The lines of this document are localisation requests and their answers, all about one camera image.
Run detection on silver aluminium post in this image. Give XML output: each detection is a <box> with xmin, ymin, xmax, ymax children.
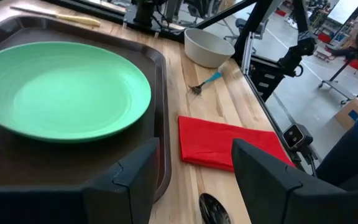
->
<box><xmin>241</xmin><ymin>30</ymin><xmax>254</xmax><ymax>75</ymax></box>

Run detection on small silver-faced camera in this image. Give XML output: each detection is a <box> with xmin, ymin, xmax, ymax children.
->
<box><xmin>282</xmin><ymin>123</ymin><xmax>314</xmax><ymax>150</ymax></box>

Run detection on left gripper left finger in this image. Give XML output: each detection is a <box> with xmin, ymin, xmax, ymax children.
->
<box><xmin>82</xmin><ymin>138</ymin><xmax>161</xmax><ymax>224</ymax></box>

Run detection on knife with cream handle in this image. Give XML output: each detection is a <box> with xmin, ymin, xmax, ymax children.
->
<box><xmin>10</xmin><ymin>4</ymin><xmax>101</xmax><ymax>27</ymax></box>

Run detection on green plate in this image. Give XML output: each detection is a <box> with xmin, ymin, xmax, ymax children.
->
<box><xmin>0</xmin><ymin>41</ymin><xmax>152</xmax><ymax>144</ymax></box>

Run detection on black fork teal handle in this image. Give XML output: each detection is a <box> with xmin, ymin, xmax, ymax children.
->
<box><xmin>188</xmin><ymin>71</ymin><xmax>223</xmax><ymax>96</ymax></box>

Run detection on person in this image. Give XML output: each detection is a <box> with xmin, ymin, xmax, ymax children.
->
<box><xmin>315</xmin><ymin>96</ymin><xmax>358</xmax><ymax>191</ymax></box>

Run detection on grey bowl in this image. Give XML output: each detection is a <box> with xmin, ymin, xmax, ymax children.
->
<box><xmin>183</xmin><ymin>27</ymin><xmax>236</xmax><ymax>69</ymax></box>

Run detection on black wheeled stand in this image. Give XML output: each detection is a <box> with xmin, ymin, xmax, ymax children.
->
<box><xmin>318</xmin><ymin>58</ymin><xmax>358</xmax><ymax>105</ymax></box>

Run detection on black spoon teal handle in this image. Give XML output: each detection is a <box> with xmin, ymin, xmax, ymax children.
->
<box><xmin>198</xmin><ymin>192</ymin><xmax>232</xmax><ymax>224</ymax></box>

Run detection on black drawer unit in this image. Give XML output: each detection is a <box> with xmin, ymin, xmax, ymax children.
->
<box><xmin>249</xmin><ymin>55</ymin><xmax>288</xmax><ymax>102</ymax></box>

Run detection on cardboard box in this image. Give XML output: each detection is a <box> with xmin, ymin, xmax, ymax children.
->
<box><xmin>334</xmin><ymin>98</ymin><xmax>358</xmax><ymax>131</ymax></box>

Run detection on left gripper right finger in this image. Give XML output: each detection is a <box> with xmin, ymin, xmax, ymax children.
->
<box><xmin>233</xmin><ymin>139</ymin><xmax>338</xmax><ymax>224</ymax></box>

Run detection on red cloth napkin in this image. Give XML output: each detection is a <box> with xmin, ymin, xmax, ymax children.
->
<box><xmin>178</xmin><ymin>114</ymin><xmax>296</xmax><ymax>173</ymax></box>

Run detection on brown plastic tray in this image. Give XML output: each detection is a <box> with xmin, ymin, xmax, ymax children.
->
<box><xmin>0</xmin><ymin>15</ymin><xmax>172</xmax><ymax>203</ymax></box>

